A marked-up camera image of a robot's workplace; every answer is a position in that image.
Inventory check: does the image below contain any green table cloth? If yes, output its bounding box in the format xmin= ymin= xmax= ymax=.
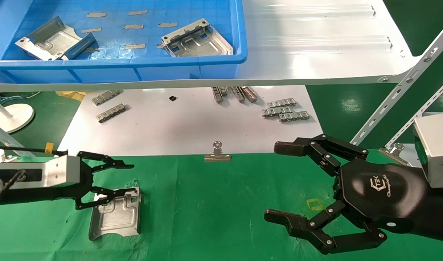
xmin=0 ymin=150 xmax=443 ymax=261

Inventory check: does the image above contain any blue plastic bin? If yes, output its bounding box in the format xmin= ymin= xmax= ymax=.
xmin=0 ymin=0 xmax=248 ymax=85

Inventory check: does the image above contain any yellow plastic bag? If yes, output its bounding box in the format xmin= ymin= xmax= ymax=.
xmin=56 ymin=91 xmax=88 ymax=101

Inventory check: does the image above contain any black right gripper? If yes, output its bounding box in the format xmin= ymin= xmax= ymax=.
xmin=264 ymin=133 xmax=429 ymax=255

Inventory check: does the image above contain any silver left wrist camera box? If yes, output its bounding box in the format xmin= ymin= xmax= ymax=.
xmin=0 ymin=155 xmax=81 ymax=190

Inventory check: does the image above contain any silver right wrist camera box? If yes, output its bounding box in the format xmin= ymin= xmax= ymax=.
xmin=413 ymin=112 xmax=443 ymax=189

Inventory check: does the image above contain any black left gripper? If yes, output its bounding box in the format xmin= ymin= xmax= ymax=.
xmin=0 ymin=151 xmax=139 ymax=211

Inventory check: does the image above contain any grey perforated shelf post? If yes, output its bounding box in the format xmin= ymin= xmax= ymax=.
xmin=350 ymin=28 xmax=443 ymax=146
xmin=0 ymin=120 xmax=35 ymax=157
xmin=386 ymin=77 xmax=443 ymax=149

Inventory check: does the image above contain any white metal shelf board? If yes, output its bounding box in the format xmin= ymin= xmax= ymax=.
xmin=0 ymin=0 xmax=422 ymax=92

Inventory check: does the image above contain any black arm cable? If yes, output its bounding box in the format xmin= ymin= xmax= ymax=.
xmin=0 ymin=146 xmax=69 ymax=157

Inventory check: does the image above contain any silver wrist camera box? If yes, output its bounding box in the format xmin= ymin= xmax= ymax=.
xmin=0 ymin=155 xmax=81 ymax=190
xmin=413 ymin=112 xmax=443 ymax=189

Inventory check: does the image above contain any white round-base stand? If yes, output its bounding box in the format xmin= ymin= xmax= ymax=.
xmin=0 ymin=94 xmax=35 ymax=134

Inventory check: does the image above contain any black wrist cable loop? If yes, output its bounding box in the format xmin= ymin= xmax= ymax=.
xmin=0 ymin=169 xmax=27 ymax=199

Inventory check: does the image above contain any silver sheet metal bracket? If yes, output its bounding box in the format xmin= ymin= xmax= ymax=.
xmin=161 ymin=18 xmax=234 ymax=58
xmin=15 ymin=16 xmax=97 ymax=61
xmin=88 ymin=186 xmax=142 ymax=241

